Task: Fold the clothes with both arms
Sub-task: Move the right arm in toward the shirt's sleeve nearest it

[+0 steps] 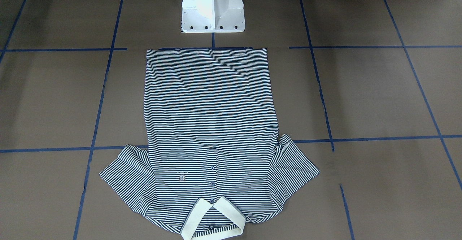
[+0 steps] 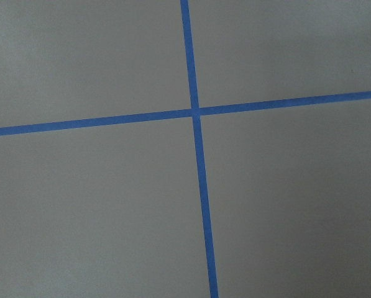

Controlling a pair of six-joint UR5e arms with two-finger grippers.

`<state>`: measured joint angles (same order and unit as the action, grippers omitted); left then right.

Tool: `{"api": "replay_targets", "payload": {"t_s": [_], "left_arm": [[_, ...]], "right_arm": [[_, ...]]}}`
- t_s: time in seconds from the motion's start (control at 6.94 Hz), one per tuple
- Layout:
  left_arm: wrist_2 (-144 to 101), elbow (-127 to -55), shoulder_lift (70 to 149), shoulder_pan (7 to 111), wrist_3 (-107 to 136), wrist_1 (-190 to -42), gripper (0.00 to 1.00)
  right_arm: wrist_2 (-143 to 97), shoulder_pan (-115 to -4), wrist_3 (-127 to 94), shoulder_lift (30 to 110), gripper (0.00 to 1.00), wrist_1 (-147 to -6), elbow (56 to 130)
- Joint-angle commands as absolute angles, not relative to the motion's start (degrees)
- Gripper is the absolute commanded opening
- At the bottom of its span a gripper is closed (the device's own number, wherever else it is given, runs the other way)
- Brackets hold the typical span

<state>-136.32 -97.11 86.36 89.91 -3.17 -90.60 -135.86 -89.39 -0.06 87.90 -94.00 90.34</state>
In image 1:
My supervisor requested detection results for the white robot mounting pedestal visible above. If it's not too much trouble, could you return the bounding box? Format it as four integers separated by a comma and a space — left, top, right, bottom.
180, 0, 246, 33

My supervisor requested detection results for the navy white striped polo shirt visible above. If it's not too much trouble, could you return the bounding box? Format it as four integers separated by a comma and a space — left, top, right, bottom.
100, 49, 319, 240

